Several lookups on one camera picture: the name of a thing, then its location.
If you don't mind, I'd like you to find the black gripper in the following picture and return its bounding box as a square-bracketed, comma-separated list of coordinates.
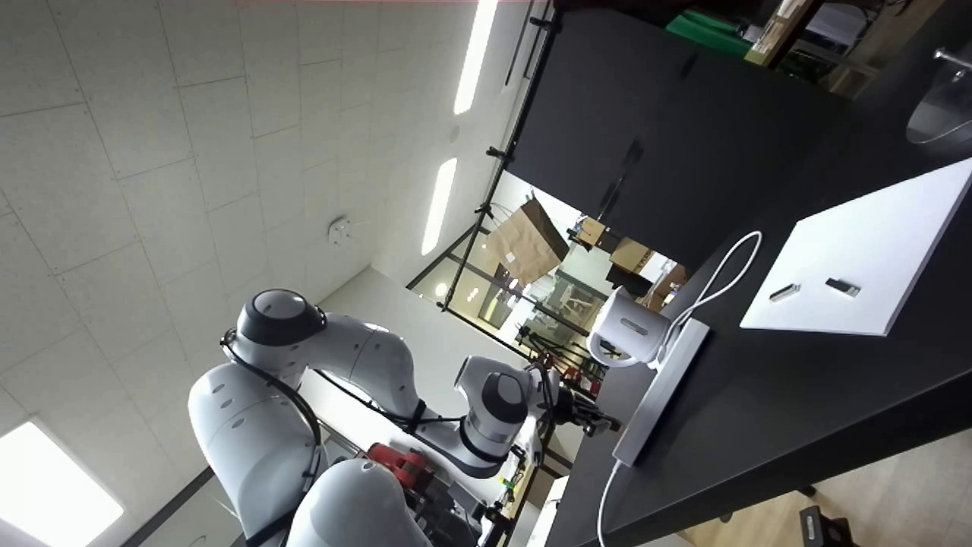
[537, 369, 621, 434]

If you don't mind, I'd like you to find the white power strip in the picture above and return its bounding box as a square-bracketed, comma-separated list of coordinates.
[614, 320, 709, 467]

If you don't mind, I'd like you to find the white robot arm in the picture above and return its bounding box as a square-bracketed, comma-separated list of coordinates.
[190, 289, 618, 547]

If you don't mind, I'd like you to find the cardboard box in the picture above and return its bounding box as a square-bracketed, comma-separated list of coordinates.
[486, 197, 567, 284]

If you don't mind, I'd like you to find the white rectangular board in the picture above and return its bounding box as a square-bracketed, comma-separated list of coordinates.
[741, 158, 972, 339]

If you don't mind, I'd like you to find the white power strip cable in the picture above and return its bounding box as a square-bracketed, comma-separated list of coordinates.
[592, 227, 768, 547]

